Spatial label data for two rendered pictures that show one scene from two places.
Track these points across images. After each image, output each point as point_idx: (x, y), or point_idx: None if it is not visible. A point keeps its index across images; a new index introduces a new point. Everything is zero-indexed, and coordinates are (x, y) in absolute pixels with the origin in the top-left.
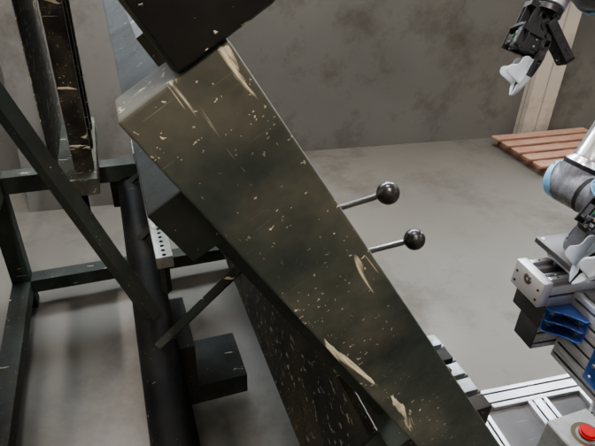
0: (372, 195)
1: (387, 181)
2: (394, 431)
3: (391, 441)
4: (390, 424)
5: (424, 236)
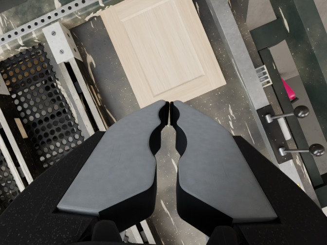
0: (307, 151)
1: (319, 156)
2: (273, 45)
3: (274, 45)
4: (270, 46)
5: (308, 111)
